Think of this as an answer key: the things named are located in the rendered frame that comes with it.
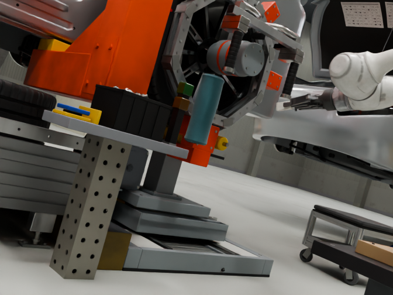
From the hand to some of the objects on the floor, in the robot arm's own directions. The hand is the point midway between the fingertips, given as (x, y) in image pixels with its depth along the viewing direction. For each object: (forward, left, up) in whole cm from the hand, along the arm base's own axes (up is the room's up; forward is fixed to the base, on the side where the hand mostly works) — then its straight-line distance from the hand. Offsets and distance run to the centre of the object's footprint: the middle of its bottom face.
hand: (285, 105), depth 180 cm
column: (-1, +61, -72) cm, 94 cm away
